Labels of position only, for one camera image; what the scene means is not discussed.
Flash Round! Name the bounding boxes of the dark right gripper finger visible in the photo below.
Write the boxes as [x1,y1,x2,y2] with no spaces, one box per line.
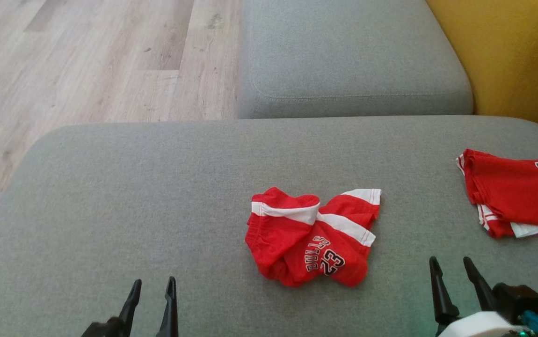
[429,256,460,324]
[463,256,499,312]

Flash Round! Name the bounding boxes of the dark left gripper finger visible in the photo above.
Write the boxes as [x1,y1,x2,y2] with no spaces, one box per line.
[157,276,179,337]
[118,279,142,337]

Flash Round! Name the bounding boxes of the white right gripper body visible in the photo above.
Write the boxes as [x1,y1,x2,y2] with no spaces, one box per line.
[435,311,525,337]

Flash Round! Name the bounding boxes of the red t-shirt white sleeves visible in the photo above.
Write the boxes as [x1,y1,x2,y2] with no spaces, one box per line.
[456,149,538,239]

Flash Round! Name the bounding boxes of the red mesh shorts white stripes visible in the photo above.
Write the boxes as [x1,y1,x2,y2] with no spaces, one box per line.
[245,187,382,288]

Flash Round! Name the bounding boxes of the large grey sofa seat cushion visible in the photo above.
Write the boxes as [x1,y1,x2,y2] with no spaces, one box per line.
[0,116,538,337]

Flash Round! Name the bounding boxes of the mustard yellow sofa backrest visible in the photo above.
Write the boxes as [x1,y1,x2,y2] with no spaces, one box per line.
[426,0,538,143]

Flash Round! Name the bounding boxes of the small grey sofa cushion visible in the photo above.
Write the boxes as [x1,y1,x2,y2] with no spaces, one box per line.
[236,0,474,119]

